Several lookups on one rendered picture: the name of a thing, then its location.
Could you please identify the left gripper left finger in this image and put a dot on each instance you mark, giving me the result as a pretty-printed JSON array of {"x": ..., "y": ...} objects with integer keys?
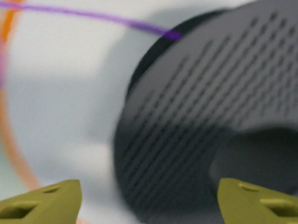
[{"x": 58, "y": 203}]

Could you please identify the white flat disc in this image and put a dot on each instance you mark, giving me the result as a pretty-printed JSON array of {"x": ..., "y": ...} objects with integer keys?
[{"x": 69, "y": 81}]

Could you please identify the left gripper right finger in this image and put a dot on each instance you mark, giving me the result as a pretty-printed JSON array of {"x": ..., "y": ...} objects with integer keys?
[{"x": 244, "y": 203}]

